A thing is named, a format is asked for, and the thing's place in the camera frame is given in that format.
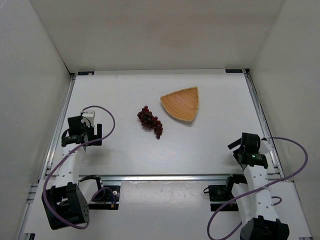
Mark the front aluminium frame rail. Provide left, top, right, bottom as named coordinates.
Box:
left=77, top=174, right=233, bottom=183

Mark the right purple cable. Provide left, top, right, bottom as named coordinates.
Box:
left=206, top=136, right=309, bottom=240

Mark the aluminium frame rail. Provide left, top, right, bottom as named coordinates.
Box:
left=77, top=174, right=233, bottom=183
left=17, top=73, right=77, bottom=240
left=242, top=68, right=285, bottom=178

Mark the red fake grape bunch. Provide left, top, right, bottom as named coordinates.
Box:
left=137, top=105, right=164, bottom=140

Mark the right aluminium frame rail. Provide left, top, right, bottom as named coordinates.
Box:
left=242, top=68, right=285, bottom=178

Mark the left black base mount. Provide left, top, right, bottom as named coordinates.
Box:
left=79, top=175, right=121, bottom=211

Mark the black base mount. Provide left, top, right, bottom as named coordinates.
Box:
left=79, top=175, right=121, bottom=211
left=203, top=174, right=247, bottom=212

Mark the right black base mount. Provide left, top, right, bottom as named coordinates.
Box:
left=203, top=174, right=247, bottom=212

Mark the triangular woven bamboo basket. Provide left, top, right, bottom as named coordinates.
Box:
left=160, top=86, right=199, bottom=122

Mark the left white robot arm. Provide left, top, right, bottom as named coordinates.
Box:
left=45, top=110, right=102, bottom=226

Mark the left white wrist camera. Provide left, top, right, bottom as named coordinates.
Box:
left=80, top=109, right=96, bottom=127

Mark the left aluminium frame rail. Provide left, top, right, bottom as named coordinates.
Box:
left=17, top=73, right=77, bottom=240

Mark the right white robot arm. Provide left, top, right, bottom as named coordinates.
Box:
left=227, top=132, right=290, bottom=240

